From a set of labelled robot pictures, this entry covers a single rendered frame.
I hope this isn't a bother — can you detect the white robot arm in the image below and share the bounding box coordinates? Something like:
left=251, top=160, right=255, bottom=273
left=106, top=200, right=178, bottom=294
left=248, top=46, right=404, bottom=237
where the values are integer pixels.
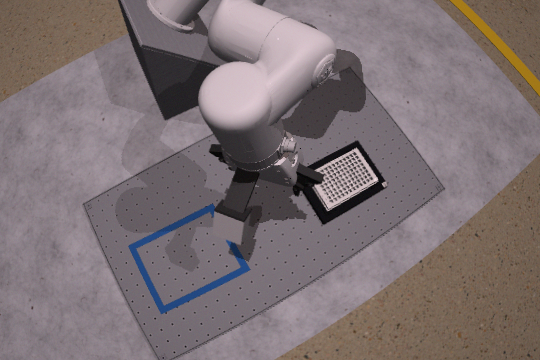
left=147, top=0, right=337, bottom=245

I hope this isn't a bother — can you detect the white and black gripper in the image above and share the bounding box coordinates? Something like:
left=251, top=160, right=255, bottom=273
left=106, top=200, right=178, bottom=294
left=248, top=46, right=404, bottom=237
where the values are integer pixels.
left=209, top=132, right=324, bottom=196

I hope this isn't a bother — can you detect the blue tape outline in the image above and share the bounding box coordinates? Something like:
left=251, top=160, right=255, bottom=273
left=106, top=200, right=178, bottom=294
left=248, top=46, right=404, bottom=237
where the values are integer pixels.
left=129, top=204, right=250, bottom=314

